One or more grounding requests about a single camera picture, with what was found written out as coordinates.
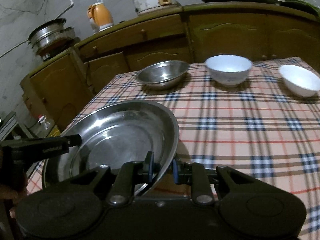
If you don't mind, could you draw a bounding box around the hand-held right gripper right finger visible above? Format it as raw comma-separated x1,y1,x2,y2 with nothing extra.
172,156,253,204

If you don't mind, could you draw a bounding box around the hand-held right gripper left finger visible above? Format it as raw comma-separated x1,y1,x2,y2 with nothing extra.
71,151,160,204

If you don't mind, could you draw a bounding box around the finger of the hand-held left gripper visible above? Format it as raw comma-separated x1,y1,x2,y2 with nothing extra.
66,134,83,147

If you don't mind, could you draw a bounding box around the large steel plate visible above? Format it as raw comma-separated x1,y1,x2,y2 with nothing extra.
42,99,179,198

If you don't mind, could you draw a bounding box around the small steel bowl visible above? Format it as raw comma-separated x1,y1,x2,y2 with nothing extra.
137,60,190,90

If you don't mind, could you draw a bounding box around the deep white bowl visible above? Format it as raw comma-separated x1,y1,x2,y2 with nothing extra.
206,55,253,88

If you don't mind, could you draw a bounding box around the shallow white bowl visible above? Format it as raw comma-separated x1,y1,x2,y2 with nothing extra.
279,64,320,98

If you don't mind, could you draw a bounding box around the person's left hand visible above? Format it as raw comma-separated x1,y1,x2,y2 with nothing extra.
0,185,28,205

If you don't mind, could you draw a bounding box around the clear plastic bottle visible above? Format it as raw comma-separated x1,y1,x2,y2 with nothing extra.
37,115,55,132

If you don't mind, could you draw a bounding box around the plaid tablecloth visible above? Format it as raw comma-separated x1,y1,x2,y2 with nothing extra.
26,56,320,240

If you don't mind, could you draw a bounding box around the portable stove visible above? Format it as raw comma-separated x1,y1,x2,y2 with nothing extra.
36,37,80,62

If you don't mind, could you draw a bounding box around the steel steamer pot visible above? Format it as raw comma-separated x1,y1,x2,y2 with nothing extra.
28,18,77,53

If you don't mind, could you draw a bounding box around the orange electric kettle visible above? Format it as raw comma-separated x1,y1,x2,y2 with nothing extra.
87,0,114,33

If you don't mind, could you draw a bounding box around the wooden kitchen cabinet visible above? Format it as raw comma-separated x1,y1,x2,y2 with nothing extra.
20,4,320,135

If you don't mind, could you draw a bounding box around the aluminium frame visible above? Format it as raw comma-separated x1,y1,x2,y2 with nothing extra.
0,112,17,140

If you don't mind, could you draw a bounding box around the green strap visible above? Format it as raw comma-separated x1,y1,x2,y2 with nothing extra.
285,0,320,14

